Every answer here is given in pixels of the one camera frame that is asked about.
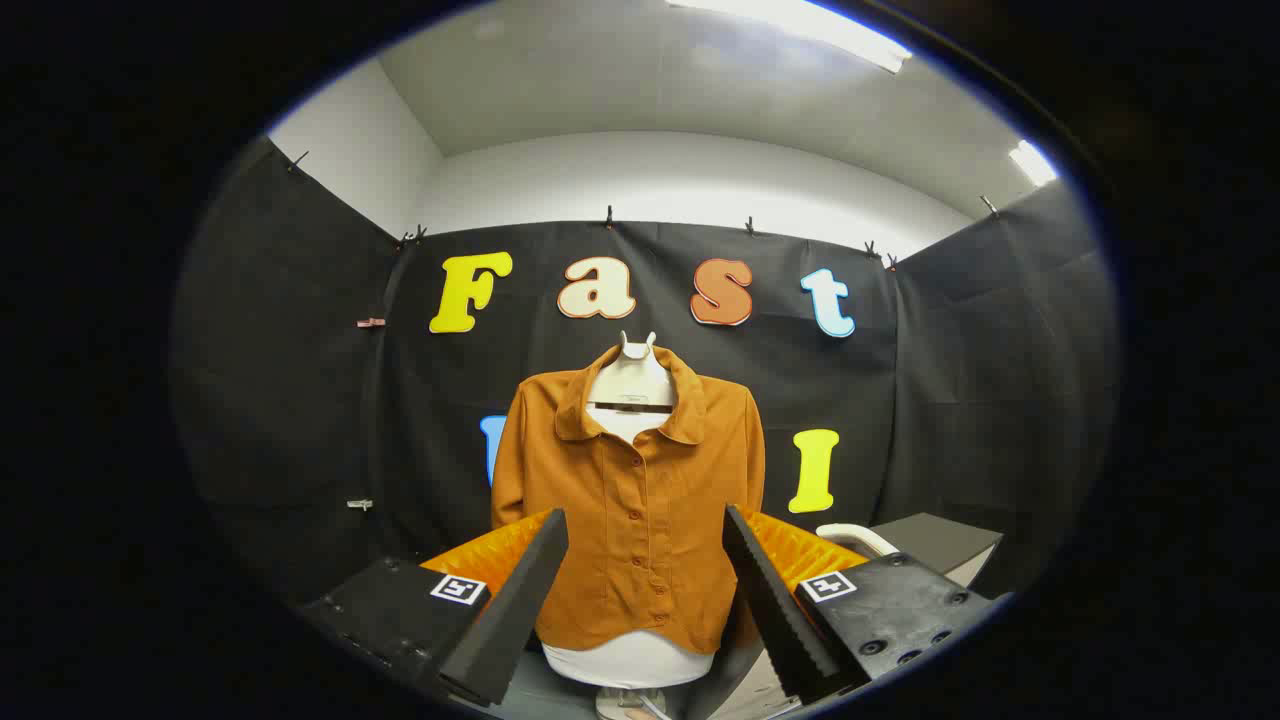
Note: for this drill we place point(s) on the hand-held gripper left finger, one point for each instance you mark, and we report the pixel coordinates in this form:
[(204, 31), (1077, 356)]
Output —
[(510, 610)]

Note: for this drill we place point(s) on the black backdrop cloth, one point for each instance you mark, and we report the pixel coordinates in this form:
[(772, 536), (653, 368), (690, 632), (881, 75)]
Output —
[(300, 400)]

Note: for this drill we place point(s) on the long ceiling light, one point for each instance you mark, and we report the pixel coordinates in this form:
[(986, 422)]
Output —
[(800, 20)]

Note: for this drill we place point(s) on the white garment steamer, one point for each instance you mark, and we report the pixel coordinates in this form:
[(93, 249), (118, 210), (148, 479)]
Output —
[(850, 532)]

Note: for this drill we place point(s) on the white mannequin torso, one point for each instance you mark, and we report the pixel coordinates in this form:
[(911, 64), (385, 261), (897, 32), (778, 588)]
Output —
[(630, 385)]

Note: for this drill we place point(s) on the brown button shirt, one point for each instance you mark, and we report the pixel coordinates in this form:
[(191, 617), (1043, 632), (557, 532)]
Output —
[(640, 520)]

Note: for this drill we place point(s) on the grey side table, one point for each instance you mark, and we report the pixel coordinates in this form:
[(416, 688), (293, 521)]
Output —
[(935, 540)]

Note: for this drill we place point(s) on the small ceiling light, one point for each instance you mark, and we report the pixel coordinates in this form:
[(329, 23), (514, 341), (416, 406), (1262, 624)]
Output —
[(1033, 163)]

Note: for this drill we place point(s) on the row of black clips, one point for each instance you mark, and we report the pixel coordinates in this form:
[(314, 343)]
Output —
[(608, 216)]

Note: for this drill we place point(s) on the white mannequin stand base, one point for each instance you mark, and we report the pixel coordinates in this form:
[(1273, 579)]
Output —
[(625, 702)]

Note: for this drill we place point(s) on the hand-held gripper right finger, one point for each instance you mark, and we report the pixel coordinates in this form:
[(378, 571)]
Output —
[(780, 610)]

